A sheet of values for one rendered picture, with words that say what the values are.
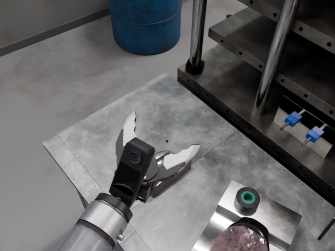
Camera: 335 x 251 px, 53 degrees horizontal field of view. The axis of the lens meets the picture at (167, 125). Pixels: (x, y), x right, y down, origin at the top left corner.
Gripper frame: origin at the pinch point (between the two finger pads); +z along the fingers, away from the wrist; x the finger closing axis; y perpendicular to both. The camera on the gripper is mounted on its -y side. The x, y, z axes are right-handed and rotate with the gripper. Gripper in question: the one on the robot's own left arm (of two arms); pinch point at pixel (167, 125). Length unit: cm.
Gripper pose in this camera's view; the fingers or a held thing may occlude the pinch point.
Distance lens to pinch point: 67.9
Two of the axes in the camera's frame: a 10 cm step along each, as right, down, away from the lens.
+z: 4.7, -6.8, 5.6
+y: -1.2, 5.8, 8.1
